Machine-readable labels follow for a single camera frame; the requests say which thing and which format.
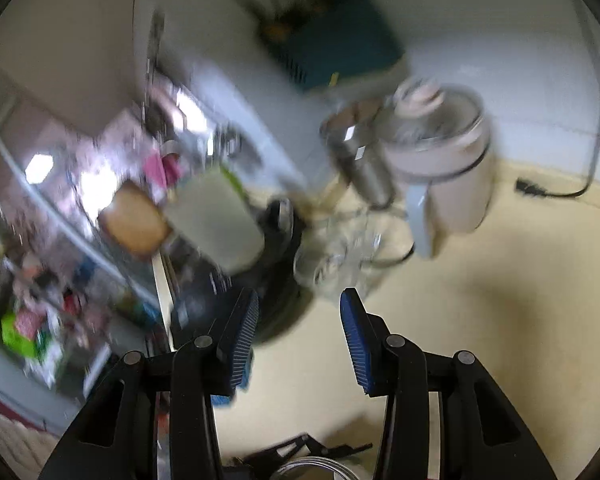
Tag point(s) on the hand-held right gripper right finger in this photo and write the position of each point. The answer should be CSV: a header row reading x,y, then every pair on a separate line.
x,y
355,345

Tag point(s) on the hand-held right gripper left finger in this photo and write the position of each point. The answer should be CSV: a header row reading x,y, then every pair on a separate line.
x,y
245,340

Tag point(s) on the glass bowl with utensils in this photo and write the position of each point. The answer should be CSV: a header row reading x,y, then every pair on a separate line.
x,y
310,469

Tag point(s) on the blue cloth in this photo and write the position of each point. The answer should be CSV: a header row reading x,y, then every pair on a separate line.
x,y
242,385

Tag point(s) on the clear glass bowl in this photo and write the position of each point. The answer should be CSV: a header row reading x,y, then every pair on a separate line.
x,y
340,260

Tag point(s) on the black electric griddle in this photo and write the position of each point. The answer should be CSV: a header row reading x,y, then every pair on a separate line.
x,y
280,240

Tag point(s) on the translucent plastic container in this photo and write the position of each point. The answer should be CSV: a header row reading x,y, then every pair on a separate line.
x,y
210,215

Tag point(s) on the wooden cutting board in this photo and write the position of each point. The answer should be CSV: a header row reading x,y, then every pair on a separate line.
x,y
135,220

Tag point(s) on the stainless steel canister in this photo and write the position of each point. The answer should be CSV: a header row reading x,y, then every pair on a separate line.
x,y
365,165

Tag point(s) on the pink cloth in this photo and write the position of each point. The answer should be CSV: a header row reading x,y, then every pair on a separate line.
x,y
161,170

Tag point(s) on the white electric cooking pot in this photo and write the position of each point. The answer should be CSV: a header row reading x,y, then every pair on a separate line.
x,y
450,175

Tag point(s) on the cluttered storage shelf rack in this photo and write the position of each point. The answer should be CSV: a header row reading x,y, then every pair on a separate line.
x,y
35,310

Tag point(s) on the white fluffy cloth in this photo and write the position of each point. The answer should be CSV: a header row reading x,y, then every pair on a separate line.
x,y
15,450

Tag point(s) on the teal wall utensil holder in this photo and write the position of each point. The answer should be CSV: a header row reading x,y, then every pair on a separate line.
x,y
340,40

